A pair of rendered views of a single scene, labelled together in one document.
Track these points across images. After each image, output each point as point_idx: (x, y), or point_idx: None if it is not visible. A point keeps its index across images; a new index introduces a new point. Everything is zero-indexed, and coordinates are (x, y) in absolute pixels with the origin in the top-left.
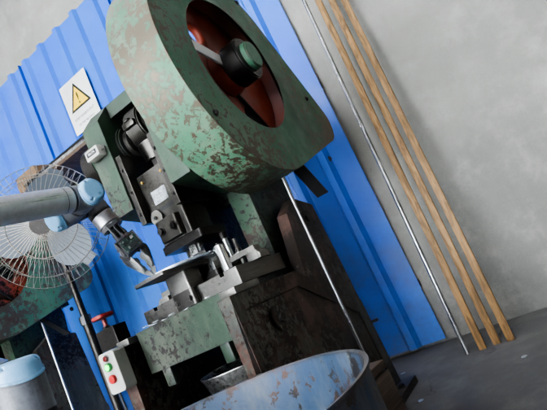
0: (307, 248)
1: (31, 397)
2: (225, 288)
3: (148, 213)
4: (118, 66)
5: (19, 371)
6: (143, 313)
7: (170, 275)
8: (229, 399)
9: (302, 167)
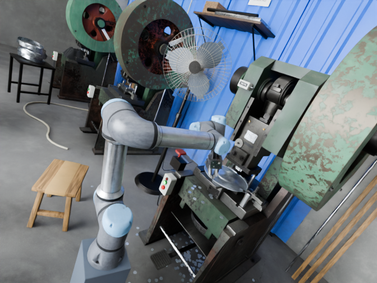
0: (280, 205)
1: (115, 243)
2: (233, 210)
3: (237, 136)
4: (315, 104)
5: (118, 232)
6: (196, 166)
7: None
8: None
9: None
